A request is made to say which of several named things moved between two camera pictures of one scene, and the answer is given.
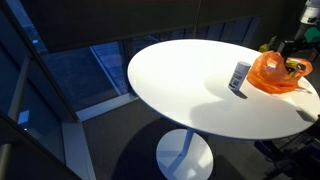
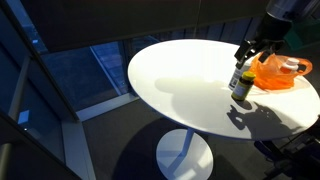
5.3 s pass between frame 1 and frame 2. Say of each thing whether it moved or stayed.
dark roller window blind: stayed
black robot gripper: moved
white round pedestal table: stayed
